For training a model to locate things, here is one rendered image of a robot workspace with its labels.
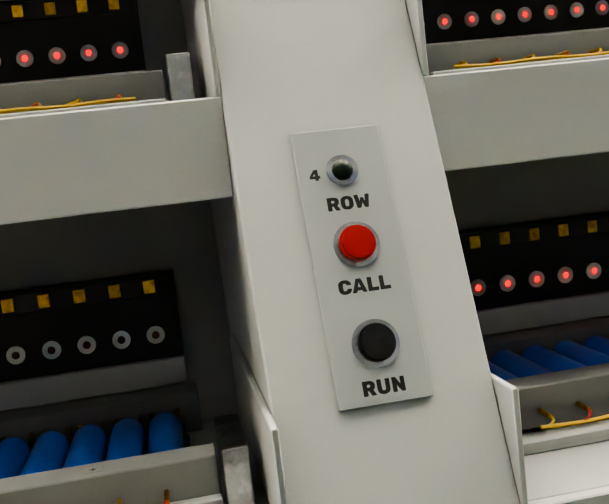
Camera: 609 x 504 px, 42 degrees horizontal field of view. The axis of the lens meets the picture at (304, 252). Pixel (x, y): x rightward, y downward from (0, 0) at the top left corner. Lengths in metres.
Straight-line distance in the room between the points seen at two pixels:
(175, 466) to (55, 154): 0.15
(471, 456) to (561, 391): 0.10
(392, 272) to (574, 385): 0.13
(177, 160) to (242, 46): 0.06
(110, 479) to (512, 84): 0.26
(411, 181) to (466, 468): 0.12
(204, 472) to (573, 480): 0.16
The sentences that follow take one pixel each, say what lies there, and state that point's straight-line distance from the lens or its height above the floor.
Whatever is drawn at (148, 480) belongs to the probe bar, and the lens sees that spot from 0.37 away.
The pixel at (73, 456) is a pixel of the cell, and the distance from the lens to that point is 0.42.
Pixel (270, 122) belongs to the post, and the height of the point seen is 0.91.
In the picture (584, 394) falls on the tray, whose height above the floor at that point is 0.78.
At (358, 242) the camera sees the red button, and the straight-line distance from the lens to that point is 0.34.
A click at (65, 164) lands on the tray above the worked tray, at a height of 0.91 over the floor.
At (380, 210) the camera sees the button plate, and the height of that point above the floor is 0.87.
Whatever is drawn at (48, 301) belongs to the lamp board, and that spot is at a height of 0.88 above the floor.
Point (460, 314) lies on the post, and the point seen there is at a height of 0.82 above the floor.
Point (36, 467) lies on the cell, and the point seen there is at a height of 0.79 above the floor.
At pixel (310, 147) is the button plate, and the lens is 0.35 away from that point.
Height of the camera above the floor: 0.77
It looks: 14 degrees up
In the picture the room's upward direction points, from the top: 10 degrees counter-clockwise
